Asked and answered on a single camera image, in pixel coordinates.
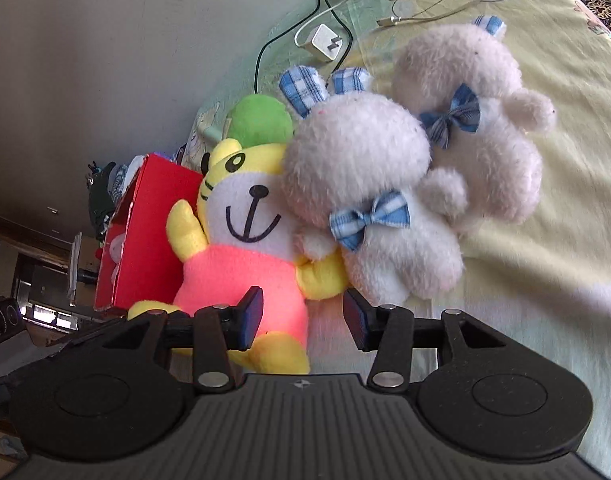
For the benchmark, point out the white bunny plush dark bow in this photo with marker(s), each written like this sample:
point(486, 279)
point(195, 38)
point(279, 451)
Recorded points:
point(485, 160)

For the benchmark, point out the red cardboard box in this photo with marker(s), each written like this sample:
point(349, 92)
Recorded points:
point(150, 240)

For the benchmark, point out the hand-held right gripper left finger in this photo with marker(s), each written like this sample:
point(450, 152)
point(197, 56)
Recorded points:
point(253, 317)

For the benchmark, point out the wooden furniture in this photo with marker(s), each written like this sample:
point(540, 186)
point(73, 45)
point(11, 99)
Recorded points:
point(30, 255)

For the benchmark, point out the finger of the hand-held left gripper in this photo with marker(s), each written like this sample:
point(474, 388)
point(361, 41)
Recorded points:
point(88, 334)

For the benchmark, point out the white charger adapter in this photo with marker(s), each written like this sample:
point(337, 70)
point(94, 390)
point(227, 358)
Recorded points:
point(325, 42)

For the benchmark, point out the yellow tiger plush toy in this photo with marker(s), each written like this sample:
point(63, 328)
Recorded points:
point(235, 270)

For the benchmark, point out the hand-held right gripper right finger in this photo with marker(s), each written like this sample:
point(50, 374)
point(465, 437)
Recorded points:
point(355, 325)

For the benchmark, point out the printed yellow bed sheet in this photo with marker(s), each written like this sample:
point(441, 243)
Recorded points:
point(560, 270)

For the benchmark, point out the stack of white papers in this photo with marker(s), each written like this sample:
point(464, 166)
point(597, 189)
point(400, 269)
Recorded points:
point(75, 267)

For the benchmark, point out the black cylinder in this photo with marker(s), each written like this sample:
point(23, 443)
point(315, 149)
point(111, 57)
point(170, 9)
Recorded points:
point(88, 276)

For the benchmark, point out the white bunny plush light bow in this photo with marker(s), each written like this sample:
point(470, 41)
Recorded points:
point(355, 160)

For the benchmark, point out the green plush toy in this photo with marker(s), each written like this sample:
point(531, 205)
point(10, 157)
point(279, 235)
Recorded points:
point(260, 120)

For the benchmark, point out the pile of light clothes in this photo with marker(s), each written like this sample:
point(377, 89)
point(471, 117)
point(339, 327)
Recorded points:
point(128, 170)

